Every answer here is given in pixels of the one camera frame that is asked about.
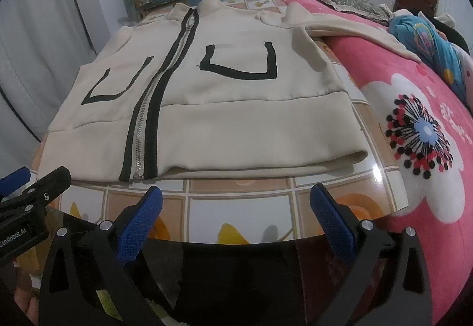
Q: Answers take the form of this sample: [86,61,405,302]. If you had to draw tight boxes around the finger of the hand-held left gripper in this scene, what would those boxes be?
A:
[0,167,72,218]
[0,166,31,198]

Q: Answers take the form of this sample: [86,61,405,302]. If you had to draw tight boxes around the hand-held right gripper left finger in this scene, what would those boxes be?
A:
[39,186,174,326]

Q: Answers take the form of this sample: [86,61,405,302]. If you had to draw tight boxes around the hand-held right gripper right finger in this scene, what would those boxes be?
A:
[310,184,433,326]

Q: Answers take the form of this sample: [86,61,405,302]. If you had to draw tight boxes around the beige zip jacket black trim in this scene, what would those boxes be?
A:
[37,0,422,182]

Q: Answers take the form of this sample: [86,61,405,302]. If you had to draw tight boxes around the pink floral blanket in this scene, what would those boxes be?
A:
[270,0,473,326]

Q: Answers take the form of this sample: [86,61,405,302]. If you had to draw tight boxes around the pale grey curtain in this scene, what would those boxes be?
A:
[0,0,126,179]

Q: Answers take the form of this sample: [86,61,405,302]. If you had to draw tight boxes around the blue printed cloth bundle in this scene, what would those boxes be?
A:
[389,14,473,108]

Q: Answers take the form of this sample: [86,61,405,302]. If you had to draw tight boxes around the grey green patterned pillow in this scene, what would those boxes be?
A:
[297,0,390,27]

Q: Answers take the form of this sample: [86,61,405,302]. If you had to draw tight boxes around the white cloth bundle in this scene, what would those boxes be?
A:
[433,13,456,30]

